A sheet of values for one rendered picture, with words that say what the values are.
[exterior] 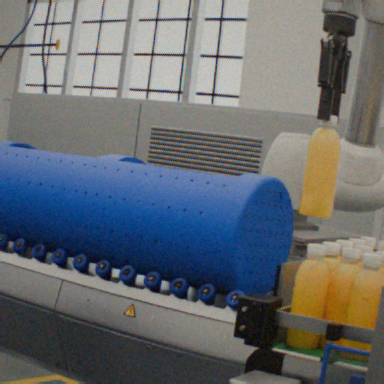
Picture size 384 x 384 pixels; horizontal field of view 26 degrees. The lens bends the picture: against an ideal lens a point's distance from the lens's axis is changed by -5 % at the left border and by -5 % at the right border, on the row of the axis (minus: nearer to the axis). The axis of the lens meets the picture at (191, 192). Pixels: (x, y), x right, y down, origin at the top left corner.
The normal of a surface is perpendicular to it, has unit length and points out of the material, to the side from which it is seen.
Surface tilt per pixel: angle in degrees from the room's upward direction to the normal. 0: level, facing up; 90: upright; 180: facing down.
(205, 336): 71
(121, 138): 90
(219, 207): 62
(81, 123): 90
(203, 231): 84
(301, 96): 90
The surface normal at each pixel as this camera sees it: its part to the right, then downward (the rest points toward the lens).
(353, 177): -0.14, 0.23
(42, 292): -0.48, -0.33
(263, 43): -0.65, -0.02
